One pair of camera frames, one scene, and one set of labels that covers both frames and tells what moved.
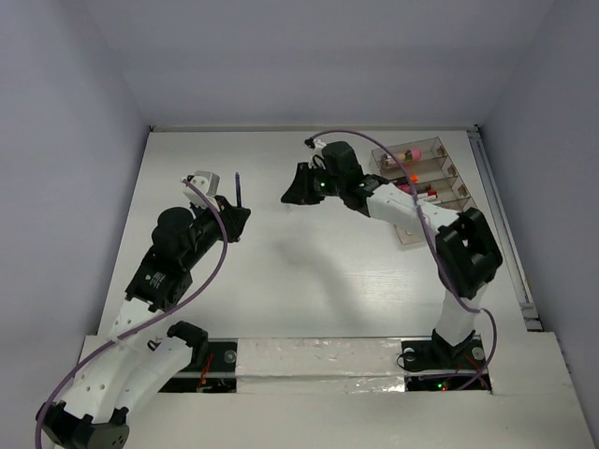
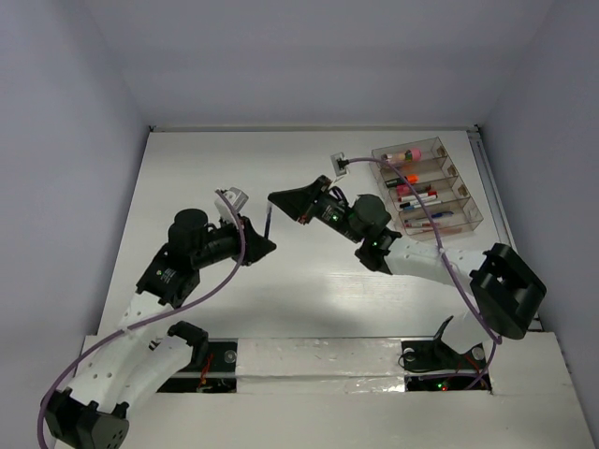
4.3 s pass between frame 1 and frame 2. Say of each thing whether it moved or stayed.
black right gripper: moved
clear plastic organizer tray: stayed
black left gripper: moved
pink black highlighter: stayed
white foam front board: stayed
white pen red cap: stayed
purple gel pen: moved
